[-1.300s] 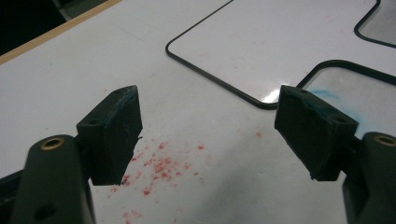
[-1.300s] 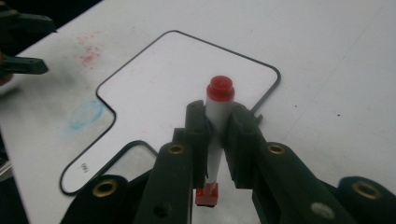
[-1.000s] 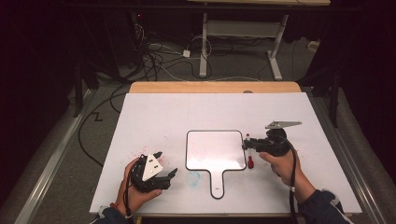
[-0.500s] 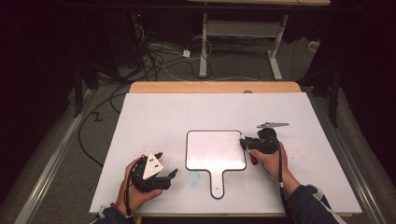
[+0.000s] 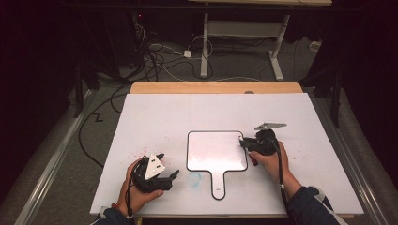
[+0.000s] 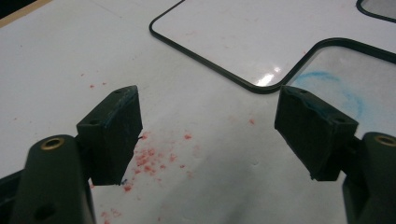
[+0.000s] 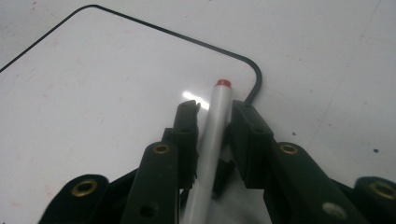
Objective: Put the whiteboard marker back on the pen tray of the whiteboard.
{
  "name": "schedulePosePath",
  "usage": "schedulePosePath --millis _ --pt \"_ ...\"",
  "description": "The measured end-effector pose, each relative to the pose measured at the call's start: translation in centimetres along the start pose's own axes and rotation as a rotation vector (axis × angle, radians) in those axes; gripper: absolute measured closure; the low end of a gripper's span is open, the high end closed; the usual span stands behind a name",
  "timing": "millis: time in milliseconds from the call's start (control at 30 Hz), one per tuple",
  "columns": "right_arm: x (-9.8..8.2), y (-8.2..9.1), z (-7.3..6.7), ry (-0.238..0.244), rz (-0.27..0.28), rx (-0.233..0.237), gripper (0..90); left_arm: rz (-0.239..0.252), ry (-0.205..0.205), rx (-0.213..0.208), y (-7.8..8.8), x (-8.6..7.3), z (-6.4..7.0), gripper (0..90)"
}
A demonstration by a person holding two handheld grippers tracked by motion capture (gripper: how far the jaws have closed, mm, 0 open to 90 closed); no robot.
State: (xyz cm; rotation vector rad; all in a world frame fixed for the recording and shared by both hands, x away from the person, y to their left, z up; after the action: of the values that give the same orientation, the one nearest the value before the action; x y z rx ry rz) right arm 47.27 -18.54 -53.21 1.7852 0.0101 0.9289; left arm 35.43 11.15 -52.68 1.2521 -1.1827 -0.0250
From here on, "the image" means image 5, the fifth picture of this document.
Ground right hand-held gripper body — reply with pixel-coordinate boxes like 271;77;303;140
247;122;288;157

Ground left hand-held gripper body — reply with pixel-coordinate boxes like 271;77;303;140
132;153;174;193

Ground small whiteboard with handle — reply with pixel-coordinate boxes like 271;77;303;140
186;130;250;201

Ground person's left hand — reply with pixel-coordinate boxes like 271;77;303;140
116;157;164;218

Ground person's right hand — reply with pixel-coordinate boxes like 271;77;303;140
249;140;297;189

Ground large white sheet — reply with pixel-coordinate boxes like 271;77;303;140
89;92;365;218

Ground wooden table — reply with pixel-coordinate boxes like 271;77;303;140
129;81;356;219

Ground black metal stand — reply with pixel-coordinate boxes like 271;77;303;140
330;69;343;129
72;60;84;119

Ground grey padded tube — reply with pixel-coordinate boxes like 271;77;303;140
339;88;398;225

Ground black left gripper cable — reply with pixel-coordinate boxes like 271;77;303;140
124;159;144;221

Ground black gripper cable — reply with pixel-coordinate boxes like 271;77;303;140
269;137;293;218
124;159;144;221

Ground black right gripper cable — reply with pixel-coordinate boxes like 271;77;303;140
269;137;293;218

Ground long black floor cable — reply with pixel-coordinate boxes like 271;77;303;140
77;83;132;168

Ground metal floor rail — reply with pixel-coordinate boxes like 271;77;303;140
13;89;97;225
308;93;390;225

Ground tangle of floor cables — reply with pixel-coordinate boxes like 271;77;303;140
125;12;217;83

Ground white metal desk frame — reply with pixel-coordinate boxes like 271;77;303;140
187;0;333;82

